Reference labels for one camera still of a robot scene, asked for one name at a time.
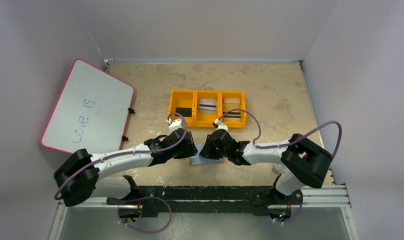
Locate yellow right bin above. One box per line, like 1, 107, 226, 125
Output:
220, 91, 247, 129

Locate stack of white cards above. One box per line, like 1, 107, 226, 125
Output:
197, 98, 217, 114

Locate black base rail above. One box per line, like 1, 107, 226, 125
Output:
107, 185, 303, 219

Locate small clear cup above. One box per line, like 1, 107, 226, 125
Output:
272, 164, 287, 175

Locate pink framed whiteboard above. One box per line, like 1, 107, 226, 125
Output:
40, 59, 134, 153

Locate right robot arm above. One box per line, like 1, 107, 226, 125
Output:
200, 129, 333, 196

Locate yellow left bin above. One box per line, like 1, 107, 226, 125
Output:
168, 89, 196, 128

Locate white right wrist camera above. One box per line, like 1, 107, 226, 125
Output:
213, 121, 229, 132

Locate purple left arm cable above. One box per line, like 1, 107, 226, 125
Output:
54, 112, 188, 201

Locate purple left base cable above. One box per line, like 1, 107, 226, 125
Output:
117, 194, 173, 234

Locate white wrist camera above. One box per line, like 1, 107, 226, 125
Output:
213, 121, 229, 132
167, 118, 184, 132

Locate card stack black stripe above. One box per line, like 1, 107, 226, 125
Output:
223, 97, 241, 122

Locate aluminium frame rail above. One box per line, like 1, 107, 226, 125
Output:
62, 185, 350, 208

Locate yellow middle bin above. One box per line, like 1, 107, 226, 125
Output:
195, 90, 220, 128

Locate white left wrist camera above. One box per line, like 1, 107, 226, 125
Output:
167, 118, 184, 132

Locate brown leather card holder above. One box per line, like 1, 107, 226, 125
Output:
188, 144, 225, 167

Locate yellow bin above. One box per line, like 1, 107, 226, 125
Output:
168, 89, 196, 128
220, 91, 247, 129
195, 90, 220, 128

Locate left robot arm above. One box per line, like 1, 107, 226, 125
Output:
54, 128, 198, 207

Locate black card in bin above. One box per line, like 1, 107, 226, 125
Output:
175, 107, 192, 118

